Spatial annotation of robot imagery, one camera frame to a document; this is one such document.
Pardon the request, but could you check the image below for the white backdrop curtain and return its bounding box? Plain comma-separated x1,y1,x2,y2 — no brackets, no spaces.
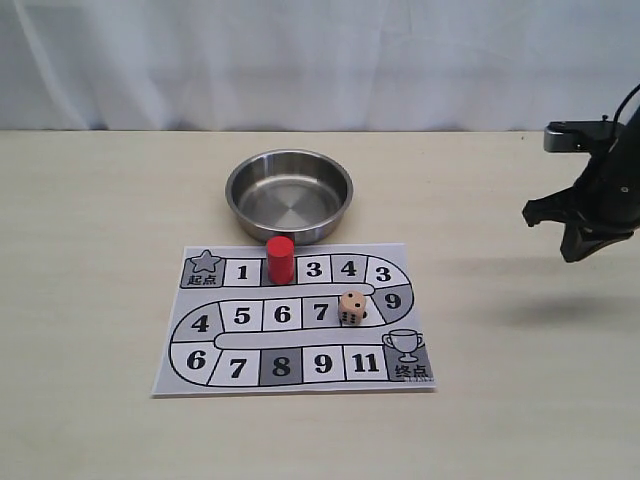
1,1,639,131

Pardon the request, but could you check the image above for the red cylinder game piece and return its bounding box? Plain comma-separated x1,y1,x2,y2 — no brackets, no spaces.
266,236,294,285

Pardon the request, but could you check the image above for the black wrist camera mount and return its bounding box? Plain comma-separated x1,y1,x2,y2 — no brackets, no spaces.
543,119,626,153

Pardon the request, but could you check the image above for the printed paper game board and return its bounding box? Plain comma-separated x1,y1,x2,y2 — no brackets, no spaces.
152,243,436,397

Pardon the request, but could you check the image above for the beige wooden die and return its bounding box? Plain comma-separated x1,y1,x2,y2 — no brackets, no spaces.
338,290,366,326

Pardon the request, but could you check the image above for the round stainless steel bowl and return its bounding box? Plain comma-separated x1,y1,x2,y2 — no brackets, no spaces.
225,149,354,245

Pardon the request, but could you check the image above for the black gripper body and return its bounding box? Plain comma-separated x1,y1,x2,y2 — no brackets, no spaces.
574,109,639,233

